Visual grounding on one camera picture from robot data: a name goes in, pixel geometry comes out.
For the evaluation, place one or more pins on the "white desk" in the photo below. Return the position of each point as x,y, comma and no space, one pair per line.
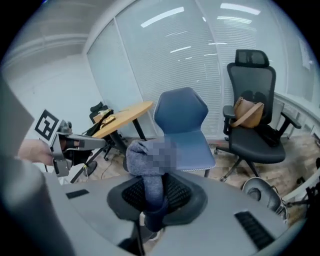
297,196

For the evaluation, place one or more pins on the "person's left hand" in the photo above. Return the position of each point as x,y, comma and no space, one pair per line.
72,144

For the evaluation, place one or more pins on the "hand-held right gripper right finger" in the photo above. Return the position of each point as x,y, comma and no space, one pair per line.
220,225

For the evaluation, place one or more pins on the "black mesh headrest office chair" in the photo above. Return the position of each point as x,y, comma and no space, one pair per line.
250,147

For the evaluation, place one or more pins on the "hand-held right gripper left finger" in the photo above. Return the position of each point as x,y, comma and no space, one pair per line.
95,220

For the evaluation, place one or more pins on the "person's left forearm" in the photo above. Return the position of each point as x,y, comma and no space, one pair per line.
32,151

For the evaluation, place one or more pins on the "black cloth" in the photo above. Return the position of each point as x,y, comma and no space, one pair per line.
96,128

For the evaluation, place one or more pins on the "round wooden table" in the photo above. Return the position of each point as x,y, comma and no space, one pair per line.
130,112

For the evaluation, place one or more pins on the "blue chair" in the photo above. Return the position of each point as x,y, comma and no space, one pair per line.
180,112

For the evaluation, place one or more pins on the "brown shoulder bag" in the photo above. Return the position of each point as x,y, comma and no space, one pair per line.
247,112

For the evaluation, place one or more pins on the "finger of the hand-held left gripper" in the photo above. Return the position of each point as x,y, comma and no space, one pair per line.
96,143

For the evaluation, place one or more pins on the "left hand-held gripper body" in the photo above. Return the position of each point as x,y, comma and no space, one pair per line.
47,125

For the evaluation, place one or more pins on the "yellow cloth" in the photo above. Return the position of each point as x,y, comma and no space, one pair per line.
107,119

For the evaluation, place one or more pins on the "dark blue wiping cloth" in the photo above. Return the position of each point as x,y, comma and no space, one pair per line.
140,160

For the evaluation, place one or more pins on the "black bag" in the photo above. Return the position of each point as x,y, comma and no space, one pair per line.
270,135

